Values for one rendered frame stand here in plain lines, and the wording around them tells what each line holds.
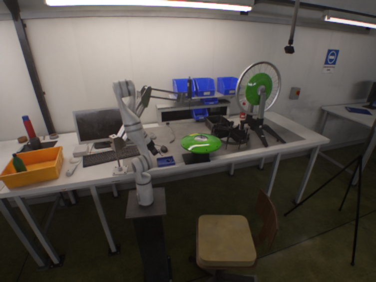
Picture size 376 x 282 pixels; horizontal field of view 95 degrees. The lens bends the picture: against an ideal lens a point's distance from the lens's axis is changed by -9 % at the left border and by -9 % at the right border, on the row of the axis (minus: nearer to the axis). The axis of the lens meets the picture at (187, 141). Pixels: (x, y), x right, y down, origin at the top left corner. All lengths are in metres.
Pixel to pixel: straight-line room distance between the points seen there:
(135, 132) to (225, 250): 0.89
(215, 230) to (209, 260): 0.21
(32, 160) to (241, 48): 2.34
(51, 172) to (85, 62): 1.11
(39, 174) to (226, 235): 1.33
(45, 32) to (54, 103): 0.66
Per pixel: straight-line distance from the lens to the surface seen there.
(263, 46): 2.63
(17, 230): 2.00
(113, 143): 1.33
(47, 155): 1.84
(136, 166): 1.05
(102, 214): 1.75
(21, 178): 1.64
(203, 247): 1.33
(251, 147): 1.78
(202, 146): 1.36
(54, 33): 2.21
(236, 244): 1.37
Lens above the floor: 1.74
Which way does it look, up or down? 27 degrees down
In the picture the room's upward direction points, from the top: straight up
